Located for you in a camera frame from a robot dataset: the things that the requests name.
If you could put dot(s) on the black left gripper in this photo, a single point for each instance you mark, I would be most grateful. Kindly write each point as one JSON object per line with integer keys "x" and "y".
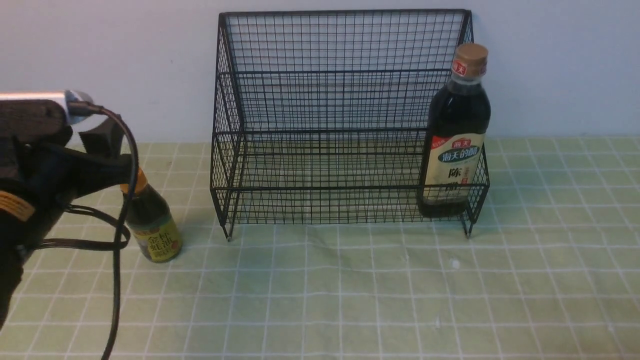
{"x": 46, "y": 165}

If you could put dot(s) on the oyster sauce bottle yellow label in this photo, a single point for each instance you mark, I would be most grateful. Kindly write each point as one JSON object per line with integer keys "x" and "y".
{"x": 151, "y": 222}

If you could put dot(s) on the dark vinegar bottle beige label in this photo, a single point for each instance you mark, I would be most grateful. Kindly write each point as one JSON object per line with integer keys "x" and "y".
{"x": 457, "y": 122}

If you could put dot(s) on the green checkered tablecloth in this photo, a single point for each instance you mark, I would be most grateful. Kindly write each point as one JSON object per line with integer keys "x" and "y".
{"x": 551, "y": 270}

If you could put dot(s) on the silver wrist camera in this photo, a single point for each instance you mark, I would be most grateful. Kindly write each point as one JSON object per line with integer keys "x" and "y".
{"x": 62, "y": 97}

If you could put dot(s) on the black wire mesh shelf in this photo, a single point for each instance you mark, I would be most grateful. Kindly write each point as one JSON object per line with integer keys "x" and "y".
{"x": 320, "y": 117}

